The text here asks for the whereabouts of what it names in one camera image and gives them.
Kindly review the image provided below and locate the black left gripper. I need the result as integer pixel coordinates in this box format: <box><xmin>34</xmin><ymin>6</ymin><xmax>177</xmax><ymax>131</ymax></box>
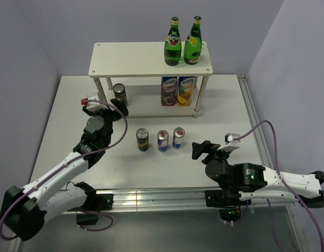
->
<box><xmin>83</xmin><ymin>98</ymin><xmax>127</xmax><ymax>145</ymax></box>

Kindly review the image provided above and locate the black can front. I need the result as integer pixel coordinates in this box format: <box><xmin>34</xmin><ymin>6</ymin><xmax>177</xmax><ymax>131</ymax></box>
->
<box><xmin>113</xmin><ymin>83</ymin><xmax>128</xmax><ymax>106</ymax></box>

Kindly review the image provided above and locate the black can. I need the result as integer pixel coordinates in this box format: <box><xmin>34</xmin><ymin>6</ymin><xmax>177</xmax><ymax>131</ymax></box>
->
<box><xmin>113</xmin><ymin>83</ymin><xmax>128</xmax><ymax>106</ymax></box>
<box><xmin>136</xmin><ymin>128</ymin><xmax>149</xmax><ymax>151</ymax></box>

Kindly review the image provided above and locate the green glass bottle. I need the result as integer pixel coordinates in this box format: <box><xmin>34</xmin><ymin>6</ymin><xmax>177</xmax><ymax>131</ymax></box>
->
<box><xmin>164</xmin><ymin>16</ymin><xmax>181</xmax><ymax>66</ymax></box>
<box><xmin>183</xmin><ymin>16</ymin><xmax>202</xmax><ymax>65</ymax></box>

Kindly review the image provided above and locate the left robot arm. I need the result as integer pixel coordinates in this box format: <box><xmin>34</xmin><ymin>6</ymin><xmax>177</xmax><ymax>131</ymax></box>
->
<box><xmin>0</xmin><ymin>94</ymin><xmax>128</xmax><ymax>241</ymax></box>

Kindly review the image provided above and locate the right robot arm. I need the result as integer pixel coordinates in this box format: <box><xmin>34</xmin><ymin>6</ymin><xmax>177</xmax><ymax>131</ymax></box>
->
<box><xmin>192</xmin><ymin>140</ymin><xmax>324</xmax><ymax>208</ymax></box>

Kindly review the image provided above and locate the white two-tier shelf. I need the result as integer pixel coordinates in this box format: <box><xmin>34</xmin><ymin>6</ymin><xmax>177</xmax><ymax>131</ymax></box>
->
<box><xmin>89</xmin><ymin>42</ymin><xmax>213</xmax><ymax>118</ymax></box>

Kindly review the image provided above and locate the blue silver can right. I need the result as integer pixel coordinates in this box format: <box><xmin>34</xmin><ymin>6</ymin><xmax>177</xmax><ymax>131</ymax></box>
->
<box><xmin>172</xmin><ymin>127</ymin><xmax>185</xmax><ymax>149</ymax></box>

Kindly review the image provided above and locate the blue silver can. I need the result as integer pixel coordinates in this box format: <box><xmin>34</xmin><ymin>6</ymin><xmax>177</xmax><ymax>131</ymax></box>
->
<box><xmin>157</xmin><ymin>130</ymin><xmax>169</xmax><ymax>152</ymax></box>
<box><xmin>172</xmin><ymin>127</ymin><xmax>185</xmax><ymax>149</ymax></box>

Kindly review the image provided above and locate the blue silver can left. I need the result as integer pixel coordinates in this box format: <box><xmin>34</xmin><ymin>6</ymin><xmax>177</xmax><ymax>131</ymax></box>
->
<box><xmin>157</xmin><ymin>130</ymin><xmax>169</xmax><ymax>152</ymax></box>

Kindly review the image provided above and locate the yellow pineapple juice carton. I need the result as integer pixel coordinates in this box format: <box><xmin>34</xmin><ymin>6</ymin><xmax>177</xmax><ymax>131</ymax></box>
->
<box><xmin>176</xmin><ymin>77</ymin><xmax>195</xmax><ymax>106</ymax></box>

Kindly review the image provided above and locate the purple grape juice carton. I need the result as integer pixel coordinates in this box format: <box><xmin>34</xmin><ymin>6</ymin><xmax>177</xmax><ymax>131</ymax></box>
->
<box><xmin>160</xmin><ymin>77</ymin><xmax>178</xmax><ymax>106</ymax></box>

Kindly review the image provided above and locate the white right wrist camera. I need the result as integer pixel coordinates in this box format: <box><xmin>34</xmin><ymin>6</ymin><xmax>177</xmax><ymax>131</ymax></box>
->
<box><xmin>218</xmin><ymin>133</ymin><xmax>241</xmax><ymax>152</ymax></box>

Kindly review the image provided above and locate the aluminium front rail frame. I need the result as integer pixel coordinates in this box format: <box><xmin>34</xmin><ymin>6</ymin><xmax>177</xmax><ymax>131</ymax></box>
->
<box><xmin>44</xmin><ymin>183</ymin><xmax>295</xmax><ymax>215</ymax></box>

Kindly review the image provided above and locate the aluminium right side rail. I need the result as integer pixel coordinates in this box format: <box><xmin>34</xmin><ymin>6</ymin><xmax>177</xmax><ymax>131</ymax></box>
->
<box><xmin>236</xmin><ymin>73</ymin><xmax>309</xmax><ymax>252</ymax></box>

